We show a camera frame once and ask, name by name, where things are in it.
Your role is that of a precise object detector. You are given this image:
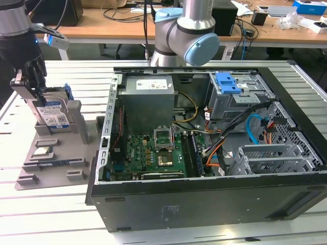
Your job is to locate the orange data wire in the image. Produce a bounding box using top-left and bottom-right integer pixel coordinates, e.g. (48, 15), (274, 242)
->
(205, 141), (226, 168)

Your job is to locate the black speaker box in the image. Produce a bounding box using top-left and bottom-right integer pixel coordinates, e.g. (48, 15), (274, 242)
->
(212, 4), (239, 37)

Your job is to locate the black graphics card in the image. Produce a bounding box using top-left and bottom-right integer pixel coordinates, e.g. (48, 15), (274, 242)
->
(140, 171), (185, 180)

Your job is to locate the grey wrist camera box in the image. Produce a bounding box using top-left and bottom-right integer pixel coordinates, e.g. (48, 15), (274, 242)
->
(43, 32), (70, 51)

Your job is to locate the blue cardboard box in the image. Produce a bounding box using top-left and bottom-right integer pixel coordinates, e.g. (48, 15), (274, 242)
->
(292, 0), (327, 16)

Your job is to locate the grey side camera bracket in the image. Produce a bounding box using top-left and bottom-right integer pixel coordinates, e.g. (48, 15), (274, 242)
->
(9, 70), (39, 100)

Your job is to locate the blue plastic drive carrier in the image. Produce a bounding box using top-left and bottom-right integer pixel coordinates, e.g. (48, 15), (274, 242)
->
(215, 73), (242, 94)

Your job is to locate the grey parts rack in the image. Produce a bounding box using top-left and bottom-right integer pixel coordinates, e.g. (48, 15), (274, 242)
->
(14, 100), (105, 191)

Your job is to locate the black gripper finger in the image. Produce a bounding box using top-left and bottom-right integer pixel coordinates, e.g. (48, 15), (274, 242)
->
(24, 60), (39, 90)
(35, 55), (48, 103)

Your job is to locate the CPU socket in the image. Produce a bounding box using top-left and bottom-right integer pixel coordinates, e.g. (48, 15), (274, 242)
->
(156, 152), (176, 167)

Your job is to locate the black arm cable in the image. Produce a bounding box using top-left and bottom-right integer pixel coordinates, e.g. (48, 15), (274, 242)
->
(143, 0), (157, 61)

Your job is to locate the wooden desk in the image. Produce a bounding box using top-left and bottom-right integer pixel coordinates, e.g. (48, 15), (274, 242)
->
(30, 0), (327, 50)

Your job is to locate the white box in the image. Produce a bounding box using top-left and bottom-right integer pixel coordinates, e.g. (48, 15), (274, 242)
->
(298, 19), (327, 35)

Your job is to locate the black RAM slot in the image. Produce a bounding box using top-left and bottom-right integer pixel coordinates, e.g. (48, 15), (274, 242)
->
(180, 131), (200, 178)

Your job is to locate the black coiled cable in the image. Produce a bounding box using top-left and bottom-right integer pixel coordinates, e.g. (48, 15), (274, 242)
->
(103, 7), (154, 24)

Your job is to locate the silver CPU chip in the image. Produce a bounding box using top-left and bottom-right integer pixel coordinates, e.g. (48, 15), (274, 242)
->
(33, 146), (51, 157)

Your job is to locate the clear plastic bag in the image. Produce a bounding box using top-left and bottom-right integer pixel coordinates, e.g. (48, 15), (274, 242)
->
(277, 11), (306, 30)

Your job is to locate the yellow wire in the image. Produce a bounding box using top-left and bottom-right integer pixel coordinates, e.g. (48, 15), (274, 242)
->
(175, 91), (199, 124)

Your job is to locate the blue data wire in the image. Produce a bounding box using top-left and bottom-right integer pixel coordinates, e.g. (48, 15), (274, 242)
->
(245, 114), (269, 145)

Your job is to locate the grey flat tray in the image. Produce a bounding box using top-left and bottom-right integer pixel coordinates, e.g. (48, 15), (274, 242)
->
(267, 5), (298, 17)

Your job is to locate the installed RAM stick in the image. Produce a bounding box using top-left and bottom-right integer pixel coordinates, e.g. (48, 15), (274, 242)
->
(191, 132), (205, 176)

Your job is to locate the black PC case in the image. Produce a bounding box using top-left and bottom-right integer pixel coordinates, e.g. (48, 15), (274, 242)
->
(85, 66), (327, 233)

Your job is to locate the blue desk cable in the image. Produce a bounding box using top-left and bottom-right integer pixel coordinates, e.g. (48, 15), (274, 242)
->
(241, 30), (250, 61)

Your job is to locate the metal socket cover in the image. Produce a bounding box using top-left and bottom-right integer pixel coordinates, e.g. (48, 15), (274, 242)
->
(152, 126), (175, 152)

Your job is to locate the hard disk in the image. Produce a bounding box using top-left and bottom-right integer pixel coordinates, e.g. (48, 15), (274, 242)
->
(25, 83), (75, 132)

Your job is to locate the black computer tower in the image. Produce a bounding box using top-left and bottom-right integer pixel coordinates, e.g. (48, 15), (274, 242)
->
(28, 0), (84, 27)

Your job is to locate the silver drive cage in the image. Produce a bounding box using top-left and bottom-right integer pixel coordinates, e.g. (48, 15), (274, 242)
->
(205, 72), (277, 122)

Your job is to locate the grey power supply unit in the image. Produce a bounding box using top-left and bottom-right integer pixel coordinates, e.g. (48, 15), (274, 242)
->
(118, 75), (176, 135)

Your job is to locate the silver disk bay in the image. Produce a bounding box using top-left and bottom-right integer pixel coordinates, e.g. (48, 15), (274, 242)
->
(228, 144), (317, 177)

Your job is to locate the green motherboard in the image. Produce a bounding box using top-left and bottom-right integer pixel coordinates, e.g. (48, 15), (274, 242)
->
(109, 132), (205, 180)

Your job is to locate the black cable bundle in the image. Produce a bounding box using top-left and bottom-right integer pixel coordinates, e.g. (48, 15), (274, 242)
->
(201, 101), (273, 157)

